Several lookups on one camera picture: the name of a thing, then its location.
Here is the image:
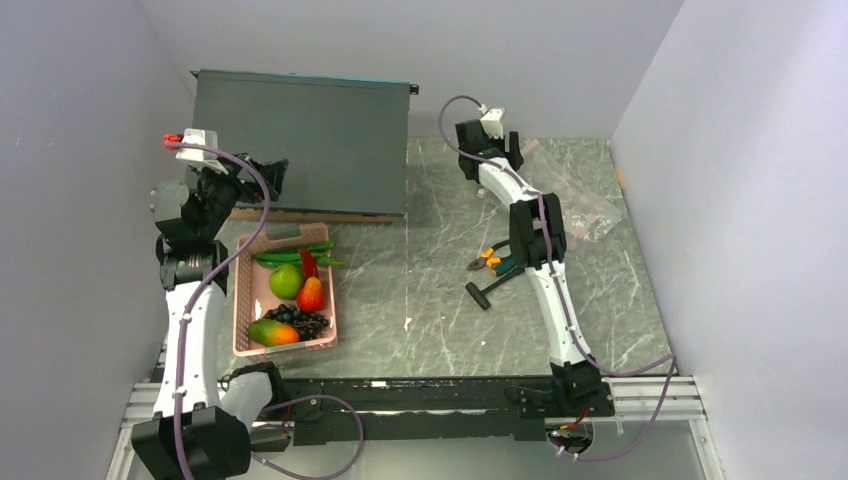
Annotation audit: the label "red orange pear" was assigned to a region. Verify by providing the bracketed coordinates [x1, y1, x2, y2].
[296, 276, 325, 312]

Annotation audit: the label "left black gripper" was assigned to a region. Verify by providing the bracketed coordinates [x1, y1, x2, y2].
[194, 154, 287, 240]

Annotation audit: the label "orange handled pliers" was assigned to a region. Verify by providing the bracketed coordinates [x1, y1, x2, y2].
[466, 240, 510, 272]

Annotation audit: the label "black hammer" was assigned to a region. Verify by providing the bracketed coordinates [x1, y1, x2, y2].
[465, 267, 524, 310]

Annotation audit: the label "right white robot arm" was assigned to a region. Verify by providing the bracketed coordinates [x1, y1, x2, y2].
[455, 120, 615, 417]

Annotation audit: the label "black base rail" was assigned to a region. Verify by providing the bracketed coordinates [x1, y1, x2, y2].
[258, 375, 624, 446]

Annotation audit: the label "dark grey server box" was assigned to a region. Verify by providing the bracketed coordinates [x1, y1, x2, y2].
[192, 70, 419, 217]

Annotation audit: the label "long green pepper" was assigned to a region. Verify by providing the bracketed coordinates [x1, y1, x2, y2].
[253, 256, 349, 269]
[254, 240, 336, 262]

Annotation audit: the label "green apple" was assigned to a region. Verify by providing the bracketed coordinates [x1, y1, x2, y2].
[268, 264, 305, 300]

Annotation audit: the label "pink plastic basket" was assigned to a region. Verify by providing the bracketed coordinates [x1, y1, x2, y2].
[232, 223, 338, 362]

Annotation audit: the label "black grape bunch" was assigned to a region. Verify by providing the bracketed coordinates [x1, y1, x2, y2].
[262, 304, 331, 341]

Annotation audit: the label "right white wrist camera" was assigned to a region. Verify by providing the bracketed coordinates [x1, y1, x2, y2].
[478, 104, 506, 140]

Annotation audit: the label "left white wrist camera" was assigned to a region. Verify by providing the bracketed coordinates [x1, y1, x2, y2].
[162, 128, 228, 174]

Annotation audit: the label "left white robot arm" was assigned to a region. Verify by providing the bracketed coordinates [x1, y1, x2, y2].
[131, 153, 288, 479]

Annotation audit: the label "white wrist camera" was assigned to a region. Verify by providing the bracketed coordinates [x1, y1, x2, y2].
[478, 104, 506, 140]
[162, 128, 228, 174]

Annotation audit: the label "red chili pepper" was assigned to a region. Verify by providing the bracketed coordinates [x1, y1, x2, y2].
[299, 249, 318, 279]

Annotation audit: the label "green orange mango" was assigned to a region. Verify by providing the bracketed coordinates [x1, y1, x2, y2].
[247, 318, 300, 347]

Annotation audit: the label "clear zip top bag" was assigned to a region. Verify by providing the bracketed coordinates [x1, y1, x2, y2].
[521, 139, 622, 242]

